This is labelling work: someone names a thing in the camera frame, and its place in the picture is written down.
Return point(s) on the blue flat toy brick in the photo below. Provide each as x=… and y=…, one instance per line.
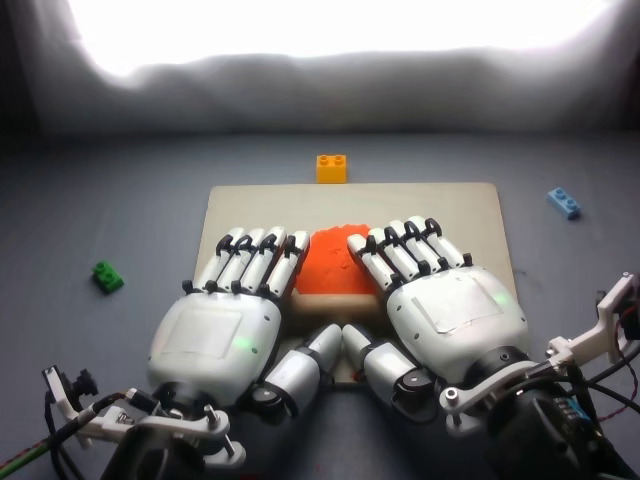
x=564, y=202

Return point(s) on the green toy brick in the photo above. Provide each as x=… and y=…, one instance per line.
x=107, y=277

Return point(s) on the flat orange play dough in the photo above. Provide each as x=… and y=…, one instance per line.
x=330, y=260

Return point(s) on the white backdrop sheet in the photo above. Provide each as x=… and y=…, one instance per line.
x=320, y=100

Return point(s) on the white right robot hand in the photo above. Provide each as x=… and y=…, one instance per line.
x=450, y=310

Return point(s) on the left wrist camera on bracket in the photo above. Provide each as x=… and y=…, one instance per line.
x=57, y=395

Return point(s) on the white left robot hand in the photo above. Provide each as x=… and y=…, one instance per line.
x=205, y=335

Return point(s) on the wooden rolling pin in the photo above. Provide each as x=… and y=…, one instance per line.
x=335, y=305

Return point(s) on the light wooden board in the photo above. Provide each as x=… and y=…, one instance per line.
x=350, y=205

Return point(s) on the yellow toy brick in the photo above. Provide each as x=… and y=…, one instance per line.
x=332, y=171

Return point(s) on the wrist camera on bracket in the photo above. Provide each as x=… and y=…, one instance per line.
x=607, y=310
x=57, y=395

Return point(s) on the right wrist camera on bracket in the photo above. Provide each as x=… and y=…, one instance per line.
x=607, y=310

